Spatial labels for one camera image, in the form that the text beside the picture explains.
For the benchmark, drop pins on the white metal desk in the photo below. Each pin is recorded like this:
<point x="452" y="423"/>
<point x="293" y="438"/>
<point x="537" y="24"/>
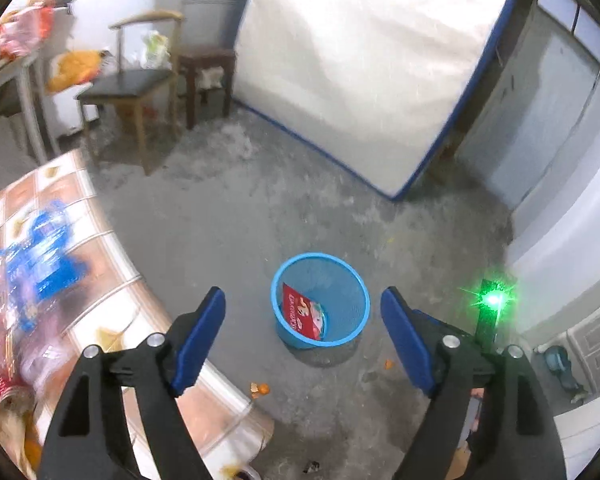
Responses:
<point x="30" y="105"/>

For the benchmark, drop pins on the red plastic bag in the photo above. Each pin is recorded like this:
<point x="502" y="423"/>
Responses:
<point x="25" y="30"/>

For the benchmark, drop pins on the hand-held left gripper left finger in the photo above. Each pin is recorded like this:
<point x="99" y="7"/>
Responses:
<point x="200" y="345"/>

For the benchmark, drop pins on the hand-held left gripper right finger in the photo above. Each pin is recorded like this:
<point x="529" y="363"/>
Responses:
<point x="405" y="340"/>

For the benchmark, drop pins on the red tin can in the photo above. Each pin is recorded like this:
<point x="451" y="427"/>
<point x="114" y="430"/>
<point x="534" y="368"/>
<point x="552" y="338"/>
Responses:
<point x="12" y="395"/>

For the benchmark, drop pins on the red snack packet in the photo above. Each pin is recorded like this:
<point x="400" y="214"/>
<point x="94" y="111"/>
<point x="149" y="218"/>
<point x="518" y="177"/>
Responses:
<point x="300" y="310"/>

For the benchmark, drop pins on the white mattress with blue edge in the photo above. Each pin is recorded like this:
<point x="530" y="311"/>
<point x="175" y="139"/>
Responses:
<point x="355" y="60"/>

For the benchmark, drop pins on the low white cabinet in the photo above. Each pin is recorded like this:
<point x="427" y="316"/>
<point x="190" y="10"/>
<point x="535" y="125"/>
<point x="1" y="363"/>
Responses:
<point x="65" y="110"/>

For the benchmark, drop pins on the white panelled cabinet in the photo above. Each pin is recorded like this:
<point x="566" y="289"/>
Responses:
<point x="595" y="340"/>

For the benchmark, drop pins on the green and white bag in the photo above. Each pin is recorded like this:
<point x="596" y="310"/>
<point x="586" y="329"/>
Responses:
<point x="155" y="50"/>

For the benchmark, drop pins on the dark wooden stool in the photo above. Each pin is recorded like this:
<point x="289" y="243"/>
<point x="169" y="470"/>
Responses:
<point x="207" y="56"/>

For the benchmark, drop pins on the blue plastic wrapper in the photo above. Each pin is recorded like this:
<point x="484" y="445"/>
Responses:
<point x="45" y="260"/>

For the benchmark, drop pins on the orange plastic bag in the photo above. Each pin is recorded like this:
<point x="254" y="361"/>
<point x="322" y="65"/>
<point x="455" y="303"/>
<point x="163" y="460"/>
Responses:
<point x="75" y="67"/>

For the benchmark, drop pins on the grey refrigerator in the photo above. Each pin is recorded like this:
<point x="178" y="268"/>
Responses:
<point x="215" y="25"/>

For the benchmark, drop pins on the blue mesh waste basket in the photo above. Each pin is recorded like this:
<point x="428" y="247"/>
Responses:
<point x="290" y="332"/>

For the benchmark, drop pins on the wooden chair with dark seat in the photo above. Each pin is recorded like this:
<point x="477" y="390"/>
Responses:
<point x="125" y="82"/>

